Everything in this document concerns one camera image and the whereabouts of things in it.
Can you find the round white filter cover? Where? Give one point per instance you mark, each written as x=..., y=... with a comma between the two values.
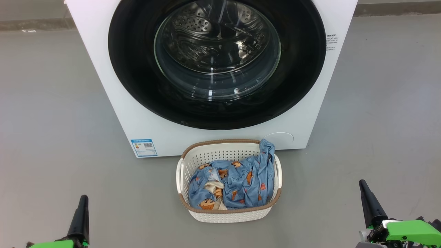
x=283, y=137

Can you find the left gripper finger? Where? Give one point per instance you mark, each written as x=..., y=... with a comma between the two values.
x=80, y=220

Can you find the stainless steel washing machine drum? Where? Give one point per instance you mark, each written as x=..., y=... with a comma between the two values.
x=193, y=24

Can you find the white perforated basket brown rim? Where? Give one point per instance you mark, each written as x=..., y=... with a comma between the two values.
x=220, y=215

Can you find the blue cartoon print garment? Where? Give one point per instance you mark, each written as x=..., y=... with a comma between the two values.
x=251, y=179

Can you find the small black text label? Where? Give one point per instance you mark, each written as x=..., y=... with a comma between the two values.
x=331, y=42

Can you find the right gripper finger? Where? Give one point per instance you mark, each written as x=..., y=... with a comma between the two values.
x=373, y=210

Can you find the blue energy label sticker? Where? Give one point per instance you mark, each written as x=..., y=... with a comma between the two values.
x=144, y=148

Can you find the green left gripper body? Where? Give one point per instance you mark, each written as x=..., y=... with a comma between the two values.
x=51, y=245

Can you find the black round glass washer door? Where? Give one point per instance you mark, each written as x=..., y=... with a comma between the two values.
x=131, y=69

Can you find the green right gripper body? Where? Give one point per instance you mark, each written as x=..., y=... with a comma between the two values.
x=410, y=231

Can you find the white front-load washing machine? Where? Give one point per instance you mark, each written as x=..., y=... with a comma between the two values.
x=155, y=137

